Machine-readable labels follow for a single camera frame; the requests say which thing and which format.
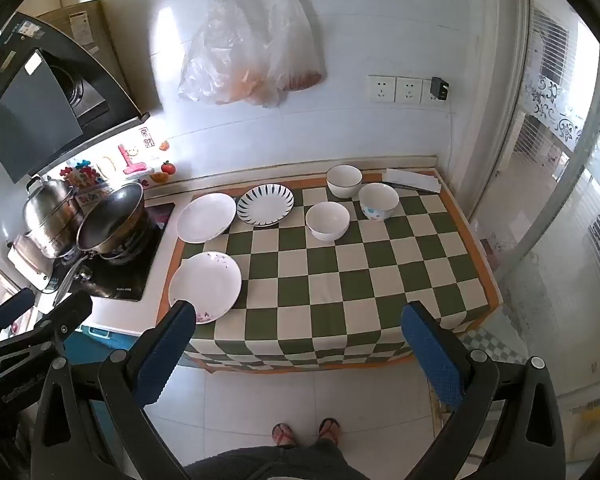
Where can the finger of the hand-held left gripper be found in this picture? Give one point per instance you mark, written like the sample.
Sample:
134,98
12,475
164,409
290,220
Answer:
65,317
12,310

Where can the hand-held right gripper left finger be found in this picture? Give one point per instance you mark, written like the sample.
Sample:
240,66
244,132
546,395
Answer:
165,355

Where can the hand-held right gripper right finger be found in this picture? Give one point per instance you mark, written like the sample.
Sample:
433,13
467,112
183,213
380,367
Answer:
430,355

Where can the white bowl with dark rim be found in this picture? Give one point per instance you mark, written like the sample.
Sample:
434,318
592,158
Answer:
344,180

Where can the blue storage bin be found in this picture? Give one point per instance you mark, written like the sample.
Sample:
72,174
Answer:
97,334

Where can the black glass stove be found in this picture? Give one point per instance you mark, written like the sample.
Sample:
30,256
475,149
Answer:
125,280

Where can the white plate with floral print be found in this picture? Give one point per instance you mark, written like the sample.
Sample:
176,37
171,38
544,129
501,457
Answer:
205,282

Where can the stainless steel steamer pot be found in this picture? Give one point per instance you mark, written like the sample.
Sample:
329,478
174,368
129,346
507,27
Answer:
50,215

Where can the dark steel wok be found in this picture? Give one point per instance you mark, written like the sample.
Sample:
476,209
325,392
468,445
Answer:
111,216

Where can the green white checkered tablecloth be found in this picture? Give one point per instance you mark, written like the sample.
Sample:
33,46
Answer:
340,285

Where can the person's right foot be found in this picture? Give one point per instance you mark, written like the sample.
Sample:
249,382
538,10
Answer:
328,431

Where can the colourful flower ornaments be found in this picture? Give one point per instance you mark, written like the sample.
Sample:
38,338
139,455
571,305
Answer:
82,176

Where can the plain white plate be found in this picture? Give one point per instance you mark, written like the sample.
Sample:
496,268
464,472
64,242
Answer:
206,217

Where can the person's dark grey trousers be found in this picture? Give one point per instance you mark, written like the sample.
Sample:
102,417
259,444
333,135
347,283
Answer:
275,465

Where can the white bowl with coloured dots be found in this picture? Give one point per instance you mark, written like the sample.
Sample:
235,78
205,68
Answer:
378,202

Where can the plain white bowl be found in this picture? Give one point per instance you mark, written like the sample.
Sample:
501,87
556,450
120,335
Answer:
327,221

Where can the folded white paper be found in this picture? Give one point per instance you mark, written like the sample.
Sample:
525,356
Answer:
412,180

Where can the red apple ornament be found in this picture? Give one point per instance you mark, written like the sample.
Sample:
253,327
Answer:
166,169

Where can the white plate with black stripes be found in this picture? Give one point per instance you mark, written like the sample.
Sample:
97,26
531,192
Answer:
265,205

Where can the black range hood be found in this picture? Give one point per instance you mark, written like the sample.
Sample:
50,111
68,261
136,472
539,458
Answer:
30,105

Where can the sliding glass door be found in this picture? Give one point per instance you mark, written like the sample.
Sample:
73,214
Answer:
555,185

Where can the black plug adapter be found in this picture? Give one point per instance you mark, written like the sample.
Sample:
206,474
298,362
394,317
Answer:
439,88

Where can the large clear plastic bag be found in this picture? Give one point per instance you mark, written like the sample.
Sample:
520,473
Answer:
215,55

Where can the small clear plastic bag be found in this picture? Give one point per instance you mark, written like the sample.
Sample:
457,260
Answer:
296,55

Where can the pink wall hook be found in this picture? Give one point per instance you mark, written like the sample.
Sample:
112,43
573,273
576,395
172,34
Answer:
131,161

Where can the red print wall sticker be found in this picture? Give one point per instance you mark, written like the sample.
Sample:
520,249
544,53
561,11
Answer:
145,137

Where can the small orange wall ornament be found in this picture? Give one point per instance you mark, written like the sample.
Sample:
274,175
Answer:
164,146

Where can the white wall socket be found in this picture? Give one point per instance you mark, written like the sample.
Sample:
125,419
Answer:
409,91
381,89

